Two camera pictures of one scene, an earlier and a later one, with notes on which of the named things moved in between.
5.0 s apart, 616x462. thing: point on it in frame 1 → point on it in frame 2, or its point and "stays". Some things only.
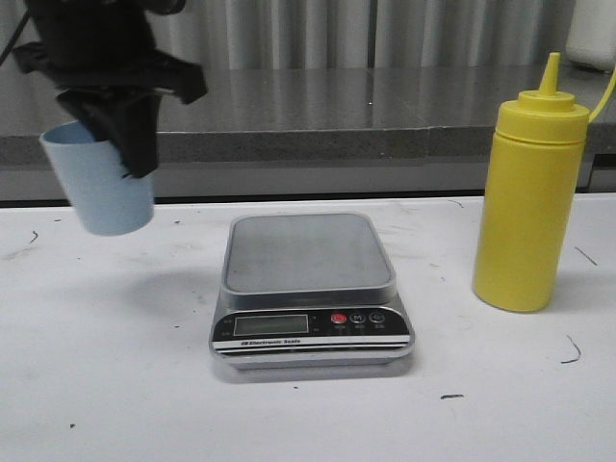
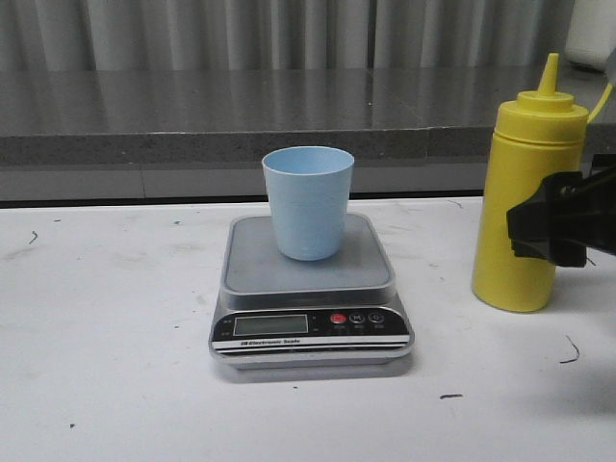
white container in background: (591, 38) stays
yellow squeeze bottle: (530, 196) stays
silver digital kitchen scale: (308, 290) stays
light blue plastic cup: (106, 200) → (308, 189)
